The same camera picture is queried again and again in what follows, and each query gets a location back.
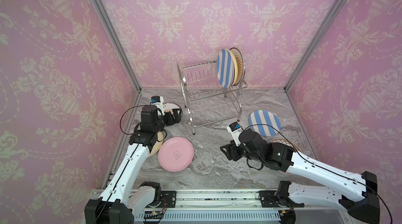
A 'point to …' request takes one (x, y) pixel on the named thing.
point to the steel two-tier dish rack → (207, 101)
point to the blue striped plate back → (267, 118)
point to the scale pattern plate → (286, 142)
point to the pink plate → (176, 154)
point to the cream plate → (157, 145)
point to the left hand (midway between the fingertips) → (175, 111)
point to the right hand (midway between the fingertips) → (226, 145)
